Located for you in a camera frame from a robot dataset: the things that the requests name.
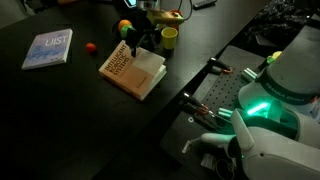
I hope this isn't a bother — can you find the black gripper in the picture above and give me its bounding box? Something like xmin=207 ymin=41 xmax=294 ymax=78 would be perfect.
xmin=127 ymin=11 xmax=158 ymax=59

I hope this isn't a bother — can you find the large orange ball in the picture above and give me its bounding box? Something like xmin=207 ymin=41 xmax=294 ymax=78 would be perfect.
xmin=117 ymin=18 xmax=134 ymax=32

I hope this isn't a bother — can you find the yellow green marker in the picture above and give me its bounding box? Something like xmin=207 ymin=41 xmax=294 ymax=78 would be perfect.
xmin=265 ymin=50 xmax=283 ymax=67

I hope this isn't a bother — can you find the black remote control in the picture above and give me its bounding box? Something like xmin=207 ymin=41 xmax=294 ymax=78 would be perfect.
xmin=192 ymin=0 xmax=218 ymax=10

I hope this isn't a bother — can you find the black orange-tipped clamp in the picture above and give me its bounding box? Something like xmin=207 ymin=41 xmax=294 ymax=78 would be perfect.
xmin=207 ymin=56 xmax=234 ymax=75
xmin=181 ymin=92 xmax=217 ymax=118

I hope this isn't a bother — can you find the white paper label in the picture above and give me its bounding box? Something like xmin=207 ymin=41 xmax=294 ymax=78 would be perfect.
xmin=200 ymin=152 xmax=218 ymax=170

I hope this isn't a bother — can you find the silver metal cylinder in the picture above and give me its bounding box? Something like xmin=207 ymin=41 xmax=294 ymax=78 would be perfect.
xmin=217 ymin=107 xmax=234 ymax=120
xmin=241 ymin=67 xmax=258 ymax=83

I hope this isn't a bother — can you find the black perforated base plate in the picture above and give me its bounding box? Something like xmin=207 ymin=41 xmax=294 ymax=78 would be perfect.
xmin=159 ymin=45 xmax=269 ymax=176

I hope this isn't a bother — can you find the orange plastic cup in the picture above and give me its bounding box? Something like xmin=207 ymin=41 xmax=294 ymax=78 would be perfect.
xmin=168 ymin=8 xmax=184 ymax=31

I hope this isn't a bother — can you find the yellow plastic cup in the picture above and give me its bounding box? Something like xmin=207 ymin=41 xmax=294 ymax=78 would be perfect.
xmin=160 ymin=26 xmax=179 ymax=51

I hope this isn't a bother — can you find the small orange ball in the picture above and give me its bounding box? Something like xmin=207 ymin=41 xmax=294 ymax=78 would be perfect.
xmin=85 ymin=42 xmax=98 ymax=55

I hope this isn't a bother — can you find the blue UIST book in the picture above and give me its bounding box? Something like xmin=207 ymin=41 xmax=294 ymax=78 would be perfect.
xmin=21 ymin=28 xmax=74 ymax=71

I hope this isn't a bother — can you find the white and orange book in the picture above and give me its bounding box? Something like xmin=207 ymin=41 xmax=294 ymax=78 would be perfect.
xmin=98 ymin=39 xmax=168 ymax=102

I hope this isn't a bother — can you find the white cable tag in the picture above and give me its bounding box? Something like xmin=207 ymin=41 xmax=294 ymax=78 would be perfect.
xmin=181 ymin=139 xmax=195 ymax=155

